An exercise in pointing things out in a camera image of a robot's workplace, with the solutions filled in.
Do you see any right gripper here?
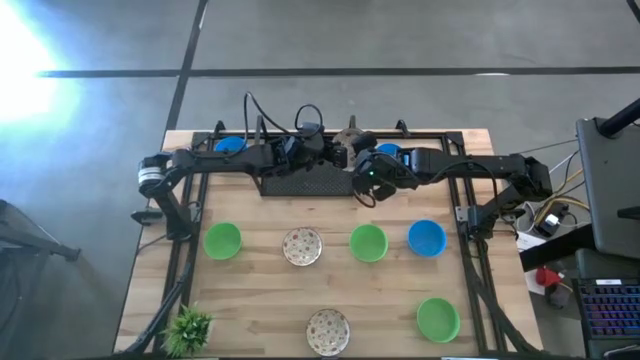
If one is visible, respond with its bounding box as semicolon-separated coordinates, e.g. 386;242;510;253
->
351;130;405;203

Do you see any green plastic mini bowl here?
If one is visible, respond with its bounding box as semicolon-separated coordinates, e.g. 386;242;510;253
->
202;221;244;261
416;297;462;344
348;223;390;264

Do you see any black mesh dish rack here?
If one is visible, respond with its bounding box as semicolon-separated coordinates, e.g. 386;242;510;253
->
253;114;362;198

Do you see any black metal bar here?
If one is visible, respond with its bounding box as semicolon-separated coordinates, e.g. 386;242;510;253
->
518;223;599;274

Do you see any red plastic object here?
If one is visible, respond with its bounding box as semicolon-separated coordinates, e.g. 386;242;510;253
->
534;266;565;290

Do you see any artificial plant in white pot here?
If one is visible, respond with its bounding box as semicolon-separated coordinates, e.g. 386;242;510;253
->
160;302;215;359

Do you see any black pole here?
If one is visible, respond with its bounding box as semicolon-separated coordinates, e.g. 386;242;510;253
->
598;97;640;139

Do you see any laptop keyboard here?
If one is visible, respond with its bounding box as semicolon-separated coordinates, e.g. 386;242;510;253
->
571;248;640;360

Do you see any black metal stand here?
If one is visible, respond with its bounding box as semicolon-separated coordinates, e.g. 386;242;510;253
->
0;198;82;264

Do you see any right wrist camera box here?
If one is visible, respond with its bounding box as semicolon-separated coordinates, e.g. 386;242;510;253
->
359;154;397;184

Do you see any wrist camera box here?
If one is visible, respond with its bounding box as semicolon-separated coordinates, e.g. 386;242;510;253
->
359;154;397;184
304;134;331;164

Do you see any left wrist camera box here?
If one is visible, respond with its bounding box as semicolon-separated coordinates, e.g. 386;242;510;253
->
304;134;331;164

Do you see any black aluminium extrusion frame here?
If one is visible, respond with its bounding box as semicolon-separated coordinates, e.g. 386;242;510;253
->
119;118;546;359

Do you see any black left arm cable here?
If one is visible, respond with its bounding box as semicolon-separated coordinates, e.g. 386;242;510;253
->
243;91;326;146

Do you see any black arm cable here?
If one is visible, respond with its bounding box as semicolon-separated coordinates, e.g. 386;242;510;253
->
429;158;501;204
243;91;326;146

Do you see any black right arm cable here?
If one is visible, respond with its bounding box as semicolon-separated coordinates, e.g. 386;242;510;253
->
429;158;501;204

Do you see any yellow cable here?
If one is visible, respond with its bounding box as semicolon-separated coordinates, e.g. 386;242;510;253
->
532;168;592;226

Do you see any black bracket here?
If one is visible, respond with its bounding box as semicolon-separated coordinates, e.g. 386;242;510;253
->
130;208;165;226

